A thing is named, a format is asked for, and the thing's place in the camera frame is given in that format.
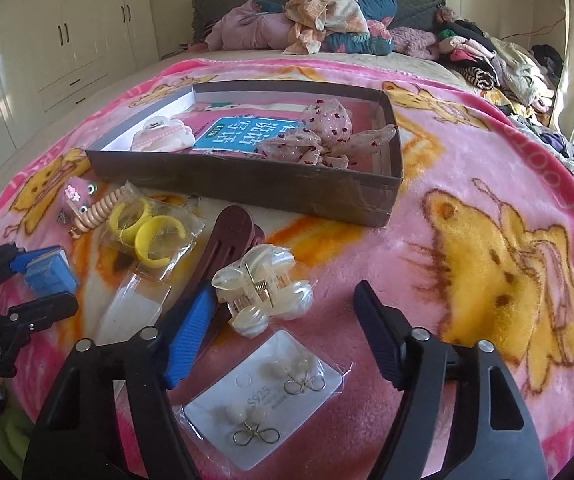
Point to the small pink hair clip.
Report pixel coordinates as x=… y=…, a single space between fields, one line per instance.
x=74 y=195

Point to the small metal earring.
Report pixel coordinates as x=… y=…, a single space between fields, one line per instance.
x=62 y=217
x=75 y=232

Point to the brown cardboard box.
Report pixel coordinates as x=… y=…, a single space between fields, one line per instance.
x=242 y=190

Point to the cream wardrobe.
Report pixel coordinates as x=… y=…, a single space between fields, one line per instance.
x=82 y=20

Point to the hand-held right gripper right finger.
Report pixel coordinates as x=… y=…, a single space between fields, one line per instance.
x=379 y=327

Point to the navy floral quilt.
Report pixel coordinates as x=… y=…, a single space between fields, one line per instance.
x=377 y=7

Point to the white pink hair claw clip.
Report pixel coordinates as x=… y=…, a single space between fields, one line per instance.
x=162 y=135

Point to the pink printed blanket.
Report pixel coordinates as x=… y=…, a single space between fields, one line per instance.
x=467 y=170

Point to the sheer pink dotted scrunchie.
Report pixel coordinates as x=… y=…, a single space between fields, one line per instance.
x=327 y=125

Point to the orange floral cloth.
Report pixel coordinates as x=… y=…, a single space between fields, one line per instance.
x=317 y=10

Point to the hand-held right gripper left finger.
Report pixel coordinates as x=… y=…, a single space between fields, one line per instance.
x=189 y=332

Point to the pink knit garment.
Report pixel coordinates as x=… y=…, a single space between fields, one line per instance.
x=412 y=40

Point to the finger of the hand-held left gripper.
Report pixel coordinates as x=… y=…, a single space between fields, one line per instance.
x=42 y=307
x=49 y=270

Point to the bagged yellow rings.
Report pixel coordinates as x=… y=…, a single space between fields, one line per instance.
x=154 y=242

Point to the maroon hair clip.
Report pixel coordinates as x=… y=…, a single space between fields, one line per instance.
x=232 y=235

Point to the clear plastic bag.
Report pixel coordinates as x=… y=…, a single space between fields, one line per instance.
x=132 y=305

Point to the bagged earring card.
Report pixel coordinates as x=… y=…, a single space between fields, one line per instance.
x=262 y=395

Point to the pile of clothes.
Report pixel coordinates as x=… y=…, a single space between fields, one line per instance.
x=482 y=60

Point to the pearl white claw clip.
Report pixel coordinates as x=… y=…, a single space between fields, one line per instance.
x=277 y=265

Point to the pink quilt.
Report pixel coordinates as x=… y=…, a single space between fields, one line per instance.
x=247 y=27

